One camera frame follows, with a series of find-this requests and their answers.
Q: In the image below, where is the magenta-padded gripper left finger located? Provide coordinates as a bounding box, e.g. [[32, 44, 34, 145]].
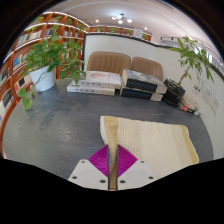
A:
[[68, 144, 110, 192]]

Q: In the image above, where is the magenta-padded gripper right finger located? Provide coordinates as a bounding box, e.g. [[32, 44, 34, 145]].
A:
[[116, 144, 157, 192]]

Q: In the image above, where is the cream towel with tan stripes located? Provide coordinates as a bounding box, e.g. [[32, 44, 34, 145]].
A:
[[99, 115, 200, 191]]

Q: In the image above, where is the red and black book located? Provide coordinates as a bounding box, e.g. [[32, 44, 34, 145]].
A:
[[178, 102, 201, 117]]

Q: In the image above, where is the flat white book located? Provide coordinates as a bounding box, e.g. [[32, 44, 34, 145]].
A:
[[66, 82, 116, 97]]

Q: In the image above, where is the tan cover book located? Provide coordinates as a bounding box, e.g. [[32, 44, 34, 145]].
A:
[[180, 94, 200, 111]]

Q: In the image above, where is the small tree in black pot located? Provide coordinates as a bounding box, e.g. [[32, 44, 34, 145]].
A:
[[162, 35, 214, 107]]

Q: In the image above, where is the white book with pink cover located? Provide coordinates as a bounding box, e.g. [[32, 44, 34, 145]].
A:
[[76, 70, 123, 90]]

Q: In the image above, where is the clear acrylic sign stand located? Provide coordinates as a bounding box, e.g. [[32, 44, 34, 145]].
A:
[[192, 82, 202, 95]]

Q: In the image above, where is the leafy plant in white pot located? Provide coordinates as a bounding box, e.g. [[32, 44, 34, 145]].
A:
[[17, 34, 87, 111]]

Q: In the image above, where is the orange wooden bookshelf unit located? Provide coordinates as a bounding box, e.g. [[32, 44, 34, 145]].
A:
[[0, 12, 153, 158]]

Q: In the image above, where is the white framed sign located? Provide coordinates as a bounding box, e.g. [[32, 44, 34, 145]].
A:
[[133, 28, 144, 40]]

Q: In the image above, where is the ceiling lamp cluster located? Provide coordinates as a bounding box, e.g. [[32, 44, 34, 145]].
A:
[[111, 13, 134, 25]]

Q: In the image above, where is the white wall socket panel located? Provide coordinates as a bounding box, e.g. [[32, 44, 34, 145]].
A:
[[209, 96, 222, 115], [202, 85, 213, 104]]

